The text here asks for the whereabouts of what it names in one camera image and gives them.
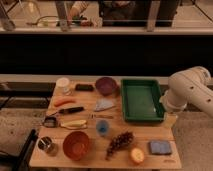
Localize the yellow banana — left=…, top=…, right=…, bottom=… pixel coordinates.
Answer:
left=60, top=120, right=87, bottom=130

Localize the metal cup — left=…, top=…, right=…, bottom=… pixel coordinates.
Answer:
left=38, top=136, right=58, bottom=156

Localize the black rectangular block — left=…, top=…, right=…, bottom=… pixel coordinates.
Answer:
left=75, top=84, right=94, bottom=91

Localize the orange fruit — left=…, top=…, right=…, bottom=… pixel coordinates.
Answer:
left=130, top=148, right=145, bottom=164

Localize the purple grape bunch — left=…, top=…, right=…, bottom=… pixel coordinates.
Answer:
left=105, top=132, right=134, bottom=160

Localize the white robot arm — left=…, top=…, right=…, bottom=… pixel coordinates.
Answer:
left=159, top=66, right=213, bottom=129

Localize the orange carrot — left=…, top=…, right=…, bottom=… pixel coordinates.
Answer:
left=53, top=99, right=76, bottom=107

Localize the green plastic tray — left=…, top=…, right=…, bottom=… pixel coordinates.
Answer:
left=121, top=79, right=165, bottom=122

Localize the blue cup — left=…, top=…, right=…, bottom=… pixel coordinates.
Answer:
left=96, top=120, right=109, bottom=136

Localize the orange bowl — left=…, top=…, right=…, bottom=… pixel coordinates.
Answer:
left=63, top=131, right=90, bottom=161

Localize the black chair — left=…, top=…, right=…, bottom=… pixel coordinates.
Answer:
left=0, top=129, right=38, bottom=171

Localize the purple bowl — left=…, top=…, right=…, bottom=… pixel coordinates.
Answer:
left=95, top=77, right=118, bottom=96

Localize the black handled knife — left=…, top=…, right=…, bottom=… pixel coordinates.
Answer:
left=48, top=106, right=84, bottom=116

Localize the blue sponge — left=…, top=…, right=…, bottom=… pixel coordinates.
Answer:
left=149, top=140, right=172, bottom=155

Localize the grey folded cloth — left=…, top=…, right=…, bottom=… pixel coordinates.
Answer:
left=94, top=99, right=115, bottom=112

